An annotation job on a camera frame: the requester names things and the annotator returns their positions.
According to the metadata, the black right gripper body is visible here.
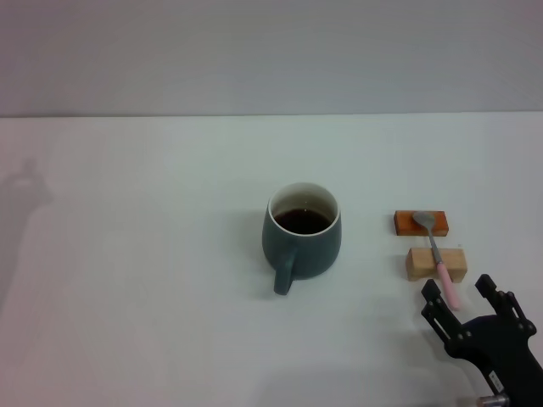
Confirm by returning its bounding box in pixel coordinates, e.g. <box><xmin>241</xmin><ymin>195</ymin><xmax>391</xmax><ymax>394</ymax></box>
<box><xmin>444</xmin><ymin>315</ymin><xmax>543</xmax><ymax>407</ymax></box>

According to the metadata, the pink handled metal spoon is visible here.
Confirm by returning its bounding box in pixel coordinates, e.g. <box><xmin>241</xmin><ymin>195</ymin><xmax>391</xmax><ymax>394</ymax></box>
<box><xmin>411</xmin><ymin>210</ymin><xmax>462</xmax><ymax>311</ymax></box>

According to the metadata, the dark grey-blue coffee mug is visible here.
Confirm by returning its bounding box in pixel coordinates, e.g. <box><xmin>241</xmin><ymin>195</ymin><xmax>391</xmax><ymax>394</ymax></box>
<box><xmin>261</xmin><ymin>181</ymin><xmax>343</xmax><ymax>297</ymax></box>

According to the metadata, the light wooden bridge block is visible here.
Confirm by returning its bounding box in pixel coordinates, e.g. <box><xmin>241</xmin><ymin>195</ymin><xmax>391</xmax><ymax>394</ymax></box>
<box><xmin>406</xmin><ymin>247</ymin><xmax>468</xmax><ymax>283</ymax></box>

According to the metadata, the orange-brown wooden block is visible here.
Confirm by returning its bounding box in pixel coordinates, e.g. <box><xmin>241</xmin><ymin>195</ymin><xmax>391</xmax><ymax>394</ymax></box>
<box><xmin>392</xmin><ymin>209</ymin><xmax>450</xmax><ymax>238</ymax></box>

